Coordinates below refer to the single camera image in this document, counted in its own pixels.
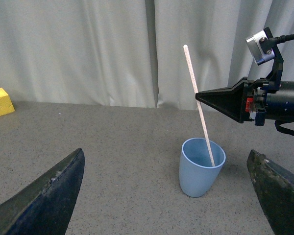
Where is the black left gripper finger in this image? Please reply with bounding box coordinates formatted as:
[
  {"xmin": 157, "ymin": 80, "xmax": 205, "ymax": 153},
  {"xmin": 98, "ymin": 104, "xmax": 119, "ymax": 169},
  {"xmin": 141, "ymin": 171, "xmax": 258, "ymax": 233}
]
[{"xmin": 0, "ymin": 148, "xmax": 85, "ymax": 235}]

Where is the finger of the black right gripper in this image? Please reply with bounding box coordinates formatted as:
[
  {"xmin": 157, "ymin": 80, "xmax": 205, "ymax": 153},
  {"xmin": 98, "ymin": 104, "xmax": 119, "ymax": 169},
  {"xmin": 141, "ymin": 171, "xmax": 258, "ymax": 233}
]
[{"xmin": 246, "ymin": 150, "xmax": 294, "ymax": 235}]

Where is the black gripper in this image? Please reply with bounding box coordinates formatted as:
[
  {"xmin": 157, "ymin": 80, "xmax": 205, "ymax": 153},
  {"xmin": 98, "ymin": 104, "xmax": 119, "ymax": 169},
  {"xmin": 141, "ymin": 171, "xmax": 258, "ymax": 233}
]
[{"xmin": 196, "ymin": 77, "xmax": 269, "ymax": 126}]

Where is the white speckled chopstick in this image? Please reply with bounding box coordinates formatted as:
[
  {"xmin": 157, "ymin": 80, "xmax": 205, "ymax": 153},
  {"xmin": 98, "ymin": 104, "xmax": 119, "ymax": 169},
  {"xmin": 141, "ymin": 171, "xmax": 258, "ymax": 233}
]
[{"xmin": 183, "ymin": 45, "xmax": 215, "ymax": 166}]

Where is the blue plastic cup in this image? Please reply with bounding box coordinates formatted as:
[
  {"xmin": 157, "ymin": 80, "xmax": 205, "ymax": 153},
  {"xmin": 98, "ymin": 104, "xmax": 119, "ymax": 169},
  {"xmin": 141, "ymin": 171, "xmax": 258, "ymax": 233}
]
[{"xmin": 179, "ymin": 138, "xmax": 226, "ymax": 198}]

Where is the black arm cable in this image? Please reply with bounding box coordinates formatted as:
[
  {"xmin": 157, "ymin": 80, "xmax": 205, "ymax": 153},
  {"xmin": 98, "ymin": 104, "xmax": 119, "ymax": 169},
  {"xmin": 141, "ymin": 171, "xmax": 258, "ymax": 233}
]
[{"xmin": 274, "ymin": 119, "xmax": 294, "ymax": 138}]

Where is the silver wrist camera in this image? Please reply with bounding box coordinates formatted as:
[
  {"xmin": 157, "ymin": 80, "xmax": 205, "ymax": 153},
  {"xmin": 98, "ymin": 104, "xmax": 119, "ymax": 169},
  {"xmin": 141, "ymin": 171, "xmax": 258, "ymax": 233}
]
[{"xmin": 245, "ymin": 29, "xmax": 275, "ymax": 65}]

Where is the black camera cable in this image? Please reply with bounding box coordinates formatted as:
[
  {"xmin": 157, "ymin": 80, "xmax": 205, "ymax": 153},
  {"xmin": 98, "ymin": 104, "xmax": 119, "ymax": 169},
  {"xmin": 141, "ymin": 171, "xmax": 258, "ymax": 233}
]
[{"xmin": 259, "ymin": 31, "xmax": 294, "ymax": 47}]

